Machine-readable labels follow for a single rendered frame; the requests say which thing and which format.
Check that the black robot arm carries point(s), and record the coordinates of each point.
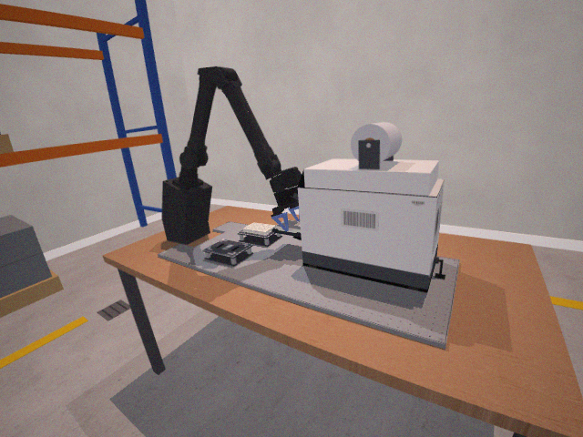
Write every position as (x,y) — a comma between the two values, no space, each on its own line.
(194,154)

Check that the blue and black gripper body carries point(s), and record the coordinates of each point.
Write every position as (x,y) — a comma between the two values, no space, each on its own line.
(278,210)

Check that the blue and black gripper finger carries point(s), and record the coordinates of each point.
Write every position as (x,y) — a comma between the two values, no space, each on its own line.
(293,213)
(285,218)

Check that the white cylinder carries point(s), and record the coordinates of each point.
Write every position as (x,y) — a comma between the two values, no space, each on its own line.
(389,135)

